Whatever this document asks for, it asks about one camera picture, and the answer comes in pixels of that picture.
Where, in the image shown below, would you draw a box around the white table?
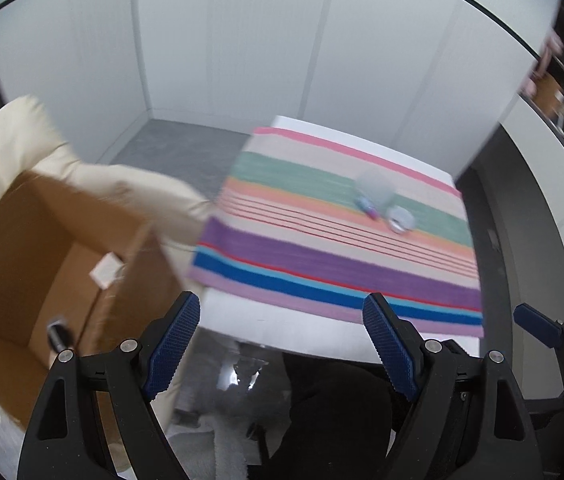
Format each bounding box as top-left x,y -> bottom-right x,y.
199,115 -> 483,361

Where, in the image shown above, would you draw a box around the brown cardboard box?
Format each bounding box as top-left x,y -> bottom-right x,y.
0,170 -> 185,431

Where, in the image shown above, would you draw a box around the brown box on shelf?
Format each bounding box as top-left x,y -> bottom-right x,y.
532,72 -> 564,118

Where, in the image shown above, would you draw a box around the pink bag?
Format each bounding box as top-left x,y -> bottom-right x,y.
522,30 -> 564,96

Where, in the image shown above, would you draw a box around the striped towel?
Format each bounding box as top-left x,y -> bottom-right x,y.
187,126 -> 485,338

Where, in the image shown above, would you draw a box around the black powder puff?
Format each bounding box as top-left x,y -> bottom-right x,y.
46,316 -> 73,351

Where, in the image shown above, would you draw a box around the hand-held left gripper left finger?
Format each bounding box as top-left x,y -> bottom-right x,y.
16,290 -> 203,480

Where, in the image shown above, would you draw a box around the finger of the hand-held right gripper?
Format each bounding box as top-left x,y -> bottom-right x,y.
513,304 -> 564,366
526,390 -> 564,413

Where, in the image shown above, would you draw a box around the clear plastic box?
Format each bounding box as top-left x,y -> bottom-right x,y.
354,167 -> 395,206

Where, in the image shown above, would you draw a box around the beige square cosmetic box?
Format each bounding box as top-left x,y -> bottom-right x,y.
90,255 -> 125,290

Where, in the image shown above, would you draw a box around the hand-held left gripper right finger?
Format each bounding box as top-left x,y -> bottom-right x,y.
362,292 -> 547,480

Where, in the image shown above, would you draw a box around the cream padded chair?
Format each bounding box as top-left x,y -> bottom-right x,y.
0,95 -> 217,473

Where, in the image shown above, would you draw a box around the person's legs in black pants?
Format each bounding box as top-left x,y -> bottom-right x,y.
272,352 -> 397,480

